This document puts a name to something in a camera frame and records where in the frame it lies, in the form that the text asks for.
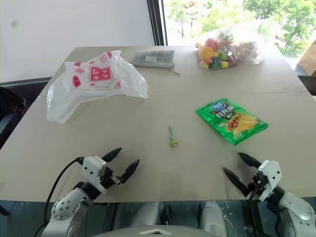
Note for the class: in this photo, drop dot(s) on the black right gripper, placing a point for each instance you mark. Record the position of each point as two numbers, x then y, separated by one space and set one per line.
256 182

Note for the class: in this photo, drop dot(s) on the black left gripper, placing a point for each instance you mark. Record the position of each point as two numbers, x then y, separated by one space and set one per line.
110 176

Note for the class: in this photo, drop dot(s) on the green chips snack bag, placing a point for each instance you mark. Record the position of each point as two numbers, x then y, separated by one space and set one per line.
232 121

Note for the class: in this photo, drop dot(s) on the green lollipop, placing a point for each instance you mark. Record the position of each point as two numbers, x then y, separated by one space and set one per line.
172 142

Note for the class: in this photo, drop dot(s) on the silver robot torso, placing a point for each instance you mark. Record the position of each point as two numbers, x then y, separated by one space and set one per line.
158 222

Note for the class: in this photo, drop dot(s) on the white red-printed plastic bag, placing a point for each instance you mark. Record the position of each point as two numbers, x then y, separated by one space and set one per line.
93 84

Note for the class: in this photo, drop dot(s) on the grey plaid fabric pouch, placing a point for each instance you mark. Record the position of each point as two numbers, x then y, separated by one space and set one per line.
153 58

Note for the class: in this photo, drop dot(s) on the clear bag of colourful toys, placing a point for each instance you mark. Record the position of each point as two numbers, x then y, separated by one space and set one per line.
223 53

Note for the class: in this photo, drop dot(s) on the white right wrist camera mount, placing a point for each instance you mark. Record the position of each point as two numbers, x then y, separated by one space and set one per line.
269 176

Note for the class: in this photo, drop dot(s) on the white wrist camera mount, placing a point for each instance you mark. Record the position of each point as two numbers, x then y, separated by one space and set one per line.
92 170
269 176

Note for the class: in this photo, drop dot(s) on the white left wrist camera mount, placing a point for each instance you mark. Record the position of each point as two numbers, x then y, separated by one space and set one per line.
92 170

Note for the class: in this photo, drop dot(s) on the black window frame post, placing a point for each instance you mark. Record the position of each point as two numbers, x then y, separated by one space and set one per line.
157 22

